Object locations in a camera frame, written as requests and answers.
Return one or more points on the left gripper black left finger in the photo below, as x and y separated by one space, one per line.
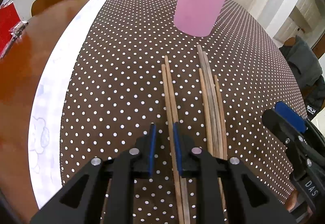
102 191

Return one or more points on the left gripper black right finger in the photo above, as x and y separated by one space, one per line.
227 191

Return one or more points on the person's right hand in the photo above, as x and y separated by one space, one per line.
291 200

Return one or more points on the short wooden chopstick middle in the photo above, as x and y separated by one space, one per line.
222 118

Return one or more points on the dark weathered chopstick long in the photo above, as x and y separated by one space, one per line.
210 101

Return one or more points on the dark jacket on chair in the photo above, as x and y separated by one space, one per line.
308 73

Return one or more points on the wooden chopstick far left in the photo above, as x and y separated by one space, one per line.
206 113

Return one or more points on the brown polka dot tablecloth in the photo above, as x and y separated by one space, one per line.
116 92

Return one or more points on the pink cylindrical utensil holder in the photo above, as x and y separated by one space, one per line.
197 17

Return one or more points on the red gift bag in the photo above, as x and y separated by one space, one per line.
8 19

